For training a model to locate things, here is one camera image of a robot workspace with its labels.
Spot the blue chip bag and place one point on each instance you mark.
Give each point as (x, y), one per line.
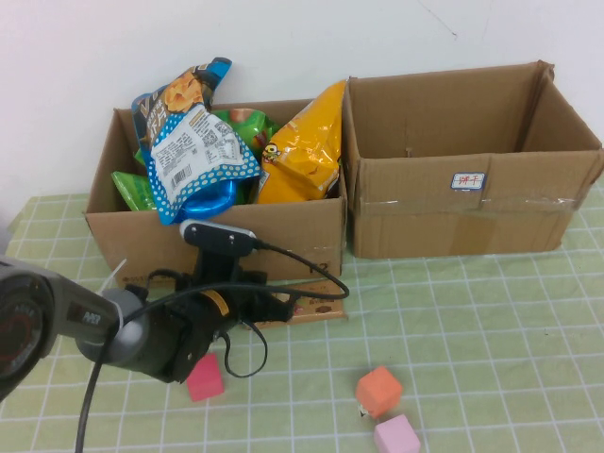
(189, 156)

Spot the white label red writing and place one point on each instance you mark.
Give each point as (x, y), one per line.
(468, 181)

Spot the orange cube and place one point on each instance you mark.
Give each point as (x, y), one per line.
(380, 391)

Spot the small black white scrap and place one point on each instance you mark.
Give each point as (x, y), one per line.
(363, 411)

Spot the brown biscuit packet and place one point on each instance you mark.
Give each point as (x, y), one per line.
(325, 309)

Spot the white zip tie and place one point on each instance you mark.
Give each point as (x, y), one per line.
(115, 278)

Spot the green checked tablecloth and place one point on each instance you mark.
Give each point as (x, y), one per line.
(472, 354)

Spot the taped cardboard box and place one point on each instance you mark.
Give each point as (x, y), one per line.
(424, 222)

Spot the red cube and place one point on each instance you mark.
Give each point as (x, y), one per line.
(207, 380)

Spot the large green chip bag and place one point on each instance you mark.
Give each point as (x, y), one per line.
(245, 120)

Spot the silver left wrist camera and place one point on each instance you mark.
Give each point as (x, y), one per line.
(217, 236)

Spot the yellow chip bag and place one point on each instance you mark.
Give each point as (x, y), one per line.
(302, 156)

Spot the small green chip bag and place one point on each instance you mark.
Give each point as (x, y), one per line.
(134, 191)

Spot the pink cube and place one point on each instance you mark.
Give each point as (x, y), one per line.
(396, 436)

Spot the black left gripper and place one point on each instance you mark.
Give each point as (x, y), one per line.
(222, 297)

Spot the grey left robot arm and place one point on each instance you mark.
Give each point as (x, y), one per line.
(47, 307)

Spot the cardboard box with F2 print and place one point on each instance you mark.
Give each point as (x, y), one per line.
(292, 226)

